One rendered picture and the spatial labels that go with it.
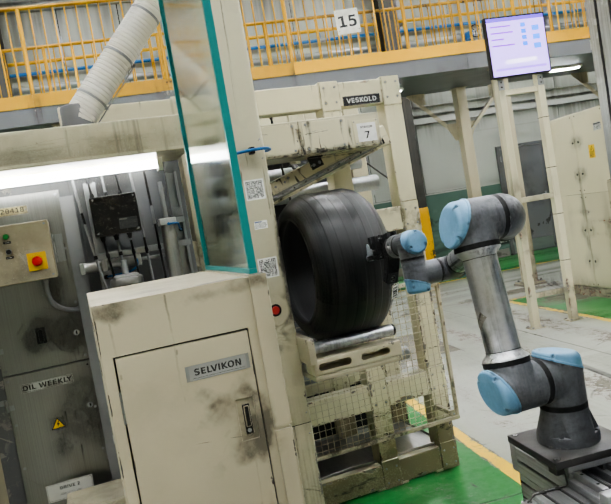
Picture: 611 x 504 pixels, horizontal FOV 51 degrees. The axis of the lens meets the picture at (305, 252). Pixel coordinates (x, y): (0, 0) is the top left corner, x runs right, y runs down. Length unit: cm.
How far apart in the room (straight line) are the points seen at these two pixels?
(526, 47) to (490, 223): 491
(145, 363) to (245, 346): 23
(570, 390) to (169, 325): 97
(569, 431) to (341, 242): 99
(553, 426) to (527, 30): 514
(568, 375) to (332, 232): 96
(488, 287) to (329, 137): 134
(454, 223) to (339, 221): 76
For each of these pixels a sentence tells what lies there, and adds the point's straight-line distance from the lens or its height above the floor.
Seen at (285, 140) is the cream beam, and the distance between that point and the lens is 271.
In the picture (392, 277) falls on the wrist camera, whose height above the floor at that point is 114.
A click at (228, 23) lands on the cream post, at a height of 211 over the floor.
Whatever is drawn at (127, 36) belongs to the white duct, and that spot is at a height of 218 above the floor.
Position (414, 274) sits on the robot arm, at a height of 115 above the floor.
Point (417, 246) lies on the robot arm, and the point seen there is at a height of 124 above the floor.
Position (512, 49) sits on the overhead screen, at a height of 257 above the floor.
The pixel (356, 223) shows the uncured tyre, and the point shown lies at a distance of 232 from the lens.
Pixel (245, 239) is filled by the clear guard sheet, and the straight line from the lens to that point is 151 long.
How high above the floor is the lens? 138
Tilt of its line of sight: 3 degrees down
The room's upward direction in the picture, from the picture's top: 10 degrees counter-clockwise
